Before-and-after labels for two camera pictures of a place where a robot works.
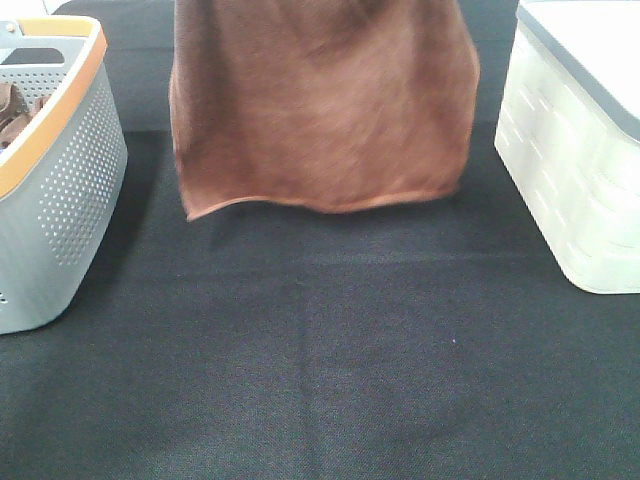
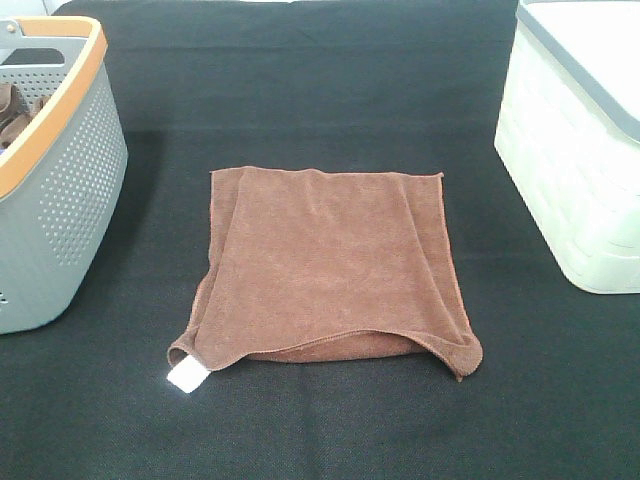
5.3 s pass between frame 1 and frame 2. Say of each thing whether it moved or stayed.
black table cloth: stayed
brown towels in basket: stayed
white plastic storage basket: stayed
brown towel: moved
